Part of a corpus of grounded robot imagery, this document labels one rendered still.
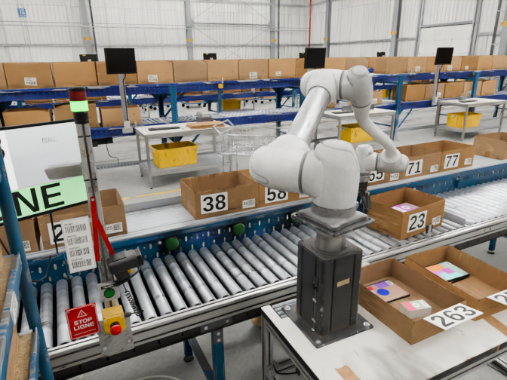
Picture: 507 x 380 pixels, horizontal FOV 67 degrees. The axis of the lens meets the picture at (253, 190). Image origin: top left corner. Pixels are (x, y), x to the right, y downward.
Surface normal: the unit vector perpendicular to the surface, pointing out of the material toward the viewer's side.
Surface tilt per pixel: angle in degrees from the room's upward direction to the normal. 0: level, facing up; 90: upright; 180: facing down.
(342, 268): 90
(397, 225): 90
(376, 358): 0
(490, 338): 0
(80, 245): 90
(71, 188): 86
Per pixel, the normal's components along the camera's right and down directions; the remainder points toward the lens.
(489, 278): -0.92, 0.12
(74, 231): 0.44, 0.29
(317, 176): -0.46, 0.18
